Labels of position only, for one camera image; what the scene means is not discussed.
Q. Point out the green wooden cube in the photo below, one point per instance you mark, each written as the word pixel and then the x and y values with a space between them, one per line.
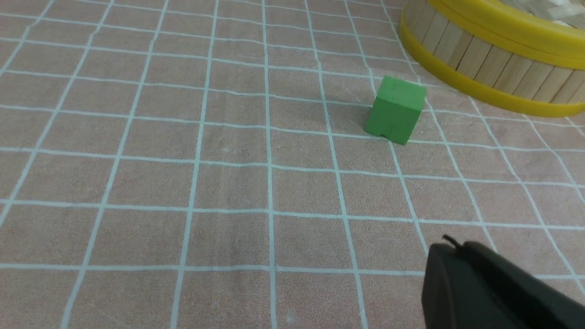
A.
pixel 396 110

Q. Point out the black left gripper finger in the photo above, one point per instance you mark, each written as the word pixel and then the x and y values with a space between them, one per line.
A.
pixel 469 286

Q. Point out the bamboo steamer basket yellow rim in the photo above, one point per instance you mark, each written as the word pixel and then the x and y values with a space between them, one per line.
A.
pixel 487 72

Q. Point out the pink checkered tablecloth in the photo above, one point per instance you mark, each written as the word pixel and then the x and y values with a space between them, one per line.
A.
pixel 203 164

